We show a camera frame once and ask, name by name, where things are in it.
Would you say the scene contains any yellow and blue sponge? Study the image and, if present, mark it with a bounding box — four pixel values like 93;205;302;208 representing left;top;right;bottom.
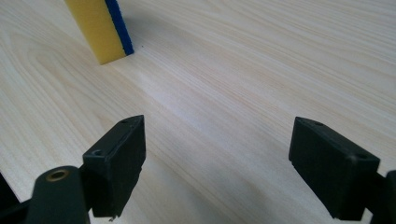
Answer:
64;0;135;66

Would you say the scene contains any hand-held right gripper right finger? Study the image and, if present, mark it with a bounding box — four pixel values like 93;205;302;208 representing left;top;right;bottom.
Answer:
288;116;381;222

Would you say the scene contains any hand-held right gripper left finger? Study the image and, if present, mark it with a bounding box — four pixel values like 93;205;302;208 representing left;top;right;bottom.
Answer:
81;114;147;218

